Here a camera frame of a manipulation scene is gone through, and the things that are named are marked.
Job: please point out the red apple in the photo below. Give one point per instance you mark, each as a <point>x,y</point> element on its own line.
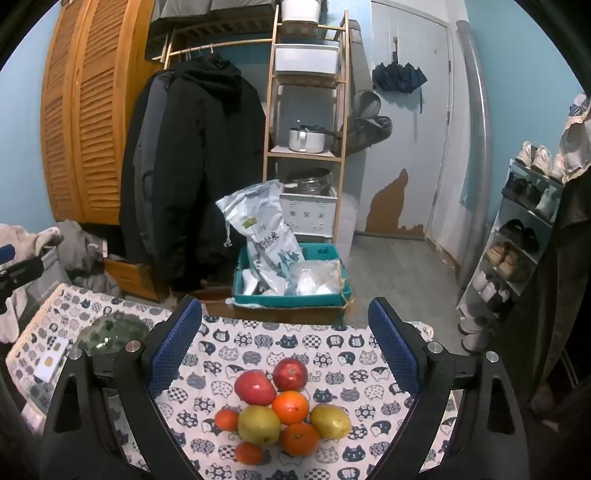
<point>253,386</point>
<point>290,373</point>

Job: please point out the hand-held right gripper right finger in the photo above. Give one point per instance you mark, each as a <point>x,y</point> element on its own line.
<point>397,350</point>

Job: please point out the brown cardboard box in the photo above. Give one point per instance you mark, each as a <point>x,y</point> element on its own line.
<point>277,314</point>

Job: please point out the grey clothes pile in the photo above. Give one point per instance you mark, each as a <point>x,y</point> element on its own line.
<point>78,249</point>

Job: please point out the grey fabric bin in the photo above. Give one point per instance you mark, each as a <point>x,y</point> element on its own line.
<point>46,284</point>

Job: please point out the wooden louvre wardrobe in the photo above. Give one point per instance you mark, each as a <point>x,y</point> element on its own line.
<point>92,115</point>

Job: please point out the bamboo shelf rack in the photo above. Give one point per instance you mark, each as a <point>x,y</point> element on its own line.
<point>272,115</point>

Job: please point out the white plastic storage box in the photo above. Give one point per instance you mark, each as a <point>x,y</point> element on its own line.
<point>307,59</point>

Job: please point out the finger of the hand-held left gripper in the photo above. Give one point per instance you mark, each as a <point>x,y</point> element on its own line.
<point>6,254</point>
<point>23,272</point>

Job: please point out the teal cardboard box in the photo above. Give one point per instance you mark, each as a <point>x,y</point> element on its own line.
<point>286,301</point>

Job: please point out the dark hanging bag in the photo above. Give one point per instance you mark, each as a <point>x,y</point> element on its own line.
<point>369,124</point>

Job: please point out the white door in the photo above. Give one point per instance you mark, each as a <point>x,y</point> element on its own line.
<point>406,152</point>

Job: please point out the white fluffy cloth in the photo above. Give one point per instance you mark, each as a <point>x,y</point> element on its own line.
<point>27,235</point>

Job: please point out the dark hanging jacket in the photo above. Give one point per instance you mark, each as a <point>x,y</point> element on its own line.
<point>563,277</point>

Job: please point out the small tangerine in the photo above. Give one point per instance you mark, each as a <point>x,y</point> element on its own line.
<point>249,453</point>
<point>226,420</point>

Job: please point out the small white plastic bin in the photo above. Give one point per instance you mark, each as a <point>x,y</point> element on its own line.
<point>300,10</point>

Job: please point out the clear plastic bag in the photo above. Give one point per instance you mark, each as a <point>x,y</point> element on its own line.
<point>314,277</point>

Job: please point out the rows of assorted shoes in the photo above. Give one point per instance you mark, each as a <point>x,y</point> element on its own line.
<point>508,263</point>

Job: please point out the steel pot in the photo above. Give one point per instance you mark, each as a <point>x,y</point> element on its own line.
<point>307,181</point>

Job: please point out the white printed storage box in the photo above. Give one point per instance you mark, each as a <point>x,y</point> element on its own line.
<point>307,214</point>

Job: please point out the white paper card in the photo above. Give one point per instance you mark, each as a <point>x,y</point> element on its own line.
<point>51,357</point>

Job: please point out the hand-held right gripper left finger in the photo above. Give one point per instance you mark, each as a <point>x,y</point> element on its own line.
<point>168,355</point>

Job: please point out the white packet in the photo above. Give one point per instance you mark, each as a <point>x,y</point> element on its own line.
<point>251,282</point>

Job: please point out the cat print tablecloth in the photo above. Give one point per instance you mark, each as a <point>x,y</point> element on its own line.
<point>295,344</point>

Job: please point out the grey fabric storage bag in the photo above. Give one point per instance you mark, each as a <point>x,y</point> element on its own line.
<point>240,4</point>
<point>180,7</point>

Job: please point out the grey hanging jacket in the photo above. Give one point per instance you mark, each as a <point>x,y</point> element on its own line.
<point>152,152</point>

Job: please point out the green glass bowl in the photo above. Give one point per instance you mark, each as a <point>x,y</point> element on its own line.
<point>111,330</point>

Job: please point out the large orange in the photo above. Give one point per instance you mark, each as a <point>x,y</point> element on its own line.
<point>300,439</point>
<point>291,407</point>

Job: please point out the grey metal pipe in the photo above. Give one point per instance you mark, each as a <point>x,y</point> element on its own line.
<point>480,138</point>

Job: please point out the white rice bag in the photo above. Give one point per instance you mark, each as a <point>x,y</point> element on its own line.
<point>263,221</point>

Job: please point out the black hanging coat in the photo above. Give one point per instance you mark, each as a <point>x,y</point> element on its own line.
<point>207,138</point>

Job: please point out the navy folded umbrella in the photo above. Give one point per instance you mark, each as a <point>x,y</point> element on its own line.
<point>399,76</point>

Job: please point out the yellow-green pear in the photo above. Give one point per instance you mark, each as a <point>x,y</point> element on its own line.
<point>258,424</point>
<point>330,421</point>

